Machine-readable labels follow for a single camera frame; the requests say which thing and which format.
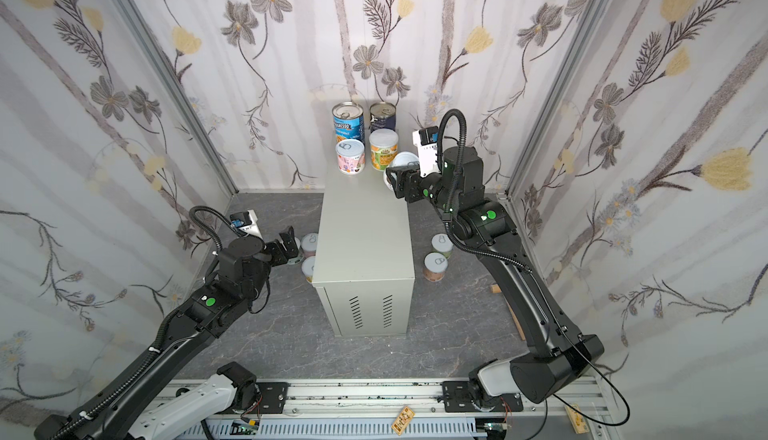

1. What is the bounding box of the white-lid yellow can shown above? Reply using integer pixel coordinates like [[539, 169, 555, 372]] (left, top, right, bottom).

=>
[[301, 256, 316, 283]]

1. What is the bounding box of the green orange label can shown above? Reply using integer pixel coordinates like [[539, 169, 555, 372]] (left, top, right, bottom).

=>
[[369, 128, 399, 171]]

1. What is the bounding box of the white-lid pink can front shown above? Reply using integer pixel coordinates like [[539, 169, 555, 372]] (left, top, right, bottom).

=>
[[335, 139, 365, 175]]

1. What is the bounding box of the white-lid pink can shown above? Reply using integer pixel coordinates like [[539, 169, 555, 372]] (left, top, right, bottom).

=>
[[301, 232, 318, 258], [335, 139, 365, 175]]

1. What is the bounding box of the dark can with gold lid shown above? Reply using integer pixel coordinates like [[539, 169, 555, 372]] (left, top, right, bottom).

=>
[[369, 102, 396, 131]]

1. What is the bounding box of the blue label soup can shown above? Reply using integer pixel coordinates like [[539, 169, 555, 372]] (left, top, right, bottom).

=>
[[332, 102, 365, 142]]

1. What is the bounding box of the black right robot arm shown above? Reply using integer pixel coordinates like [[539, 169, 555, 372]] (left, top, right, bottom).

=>
[[386, 108, 604, 410]]

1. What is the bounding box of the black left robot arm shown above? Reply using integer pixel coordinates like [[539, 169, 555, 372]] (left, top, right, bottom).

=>
[[34, 205, 299, 439]]

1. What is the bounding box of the white-lid green label can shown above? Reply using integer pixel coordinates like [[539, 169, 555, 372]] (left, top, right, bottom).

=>
[[431, 233, 453, 259]]

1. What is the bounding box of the grey metal cabinet box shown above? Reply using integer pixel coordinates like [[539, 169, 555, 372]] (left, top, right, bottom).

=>
[[312, 148, 415, 337]]

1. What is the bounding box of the small orange tag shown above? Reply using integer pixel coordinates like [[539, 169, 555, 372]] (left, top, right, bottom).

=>
[[391, 406, 415, 436]]

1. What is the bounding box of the yellow tag right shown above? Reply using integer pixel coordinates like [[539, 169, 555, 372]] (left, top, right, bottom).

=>
[[565, 406, 590, 435]]

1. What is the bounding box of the aluminium corner wall post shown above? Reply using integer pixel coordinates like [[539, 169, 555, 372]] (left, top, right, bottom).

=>
[[505, 0, 631, 198]]

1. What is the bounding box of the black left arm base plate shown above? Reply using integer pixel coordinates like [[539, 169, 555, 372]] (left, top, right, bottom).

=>
[[251, 382, 290, 415]]

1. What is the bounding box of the white cable duct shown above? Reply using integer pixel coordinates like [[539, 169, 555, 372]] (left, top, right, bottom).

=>
[[206, 418, 487, 439]]

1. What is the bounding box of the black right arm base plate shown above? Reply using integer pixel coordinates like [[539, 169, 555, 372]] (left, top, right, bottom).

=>
[[441, 380, 524, 414]]

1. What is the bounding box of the left corner wall post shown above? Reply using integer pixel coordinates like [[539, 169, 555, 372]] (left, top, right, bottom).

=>
[[111, 0, 239, 196]]

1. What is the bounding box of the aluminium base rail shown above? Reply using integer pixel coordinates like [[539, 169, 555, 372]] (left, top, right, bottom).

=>
[[137, 373, 613, 440]]

